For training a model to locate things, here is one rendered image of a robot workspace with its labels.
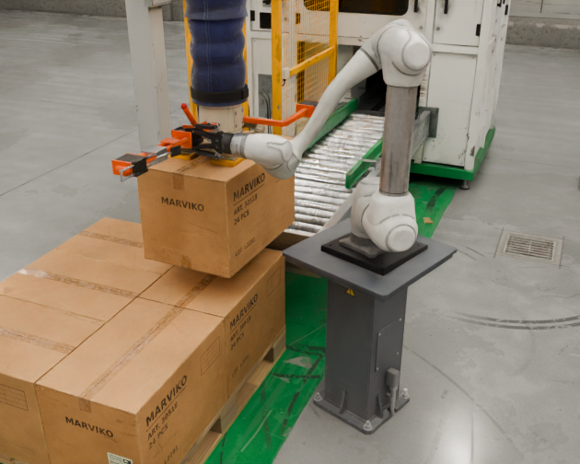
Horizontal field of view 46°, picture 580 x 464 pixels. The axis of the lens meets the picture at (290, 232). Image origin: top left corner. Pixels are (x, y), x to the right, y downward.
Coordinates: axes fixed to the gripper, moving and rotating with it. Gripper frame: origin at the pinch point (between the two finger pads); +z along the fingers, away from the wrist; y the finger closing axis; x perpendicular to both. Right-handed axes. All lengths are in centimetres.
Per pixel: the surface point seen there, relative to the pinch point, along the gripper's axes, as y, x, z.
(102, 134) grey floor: 120, 296, 276
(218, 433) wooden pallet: 118, -20, -19
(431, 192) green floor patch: 119, 275, -42
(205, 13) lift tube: -42.1, 16.0, -1.9
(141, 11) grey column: -23, 123, 100
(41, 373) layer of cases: 66, -68, 21
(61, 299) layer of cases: 66, -27, 47
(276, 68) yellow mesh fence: 14, 177, 42
